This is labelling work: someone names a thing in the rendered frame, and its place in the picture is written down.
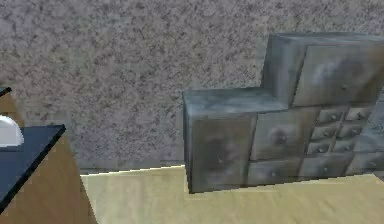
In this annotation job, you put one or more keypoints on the grey stepped chest of drawers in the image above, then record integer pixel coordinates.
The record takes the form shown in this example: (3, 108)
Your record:
(233, 140)

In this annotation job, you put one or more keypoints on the brown cabinet with black top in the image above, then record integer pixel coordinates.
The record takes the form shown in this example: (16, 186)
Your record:
(43, 186)

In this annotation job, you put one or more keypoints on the white round bowl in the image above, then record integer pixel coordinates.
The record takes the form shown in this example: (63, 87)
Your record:
(9, 133)

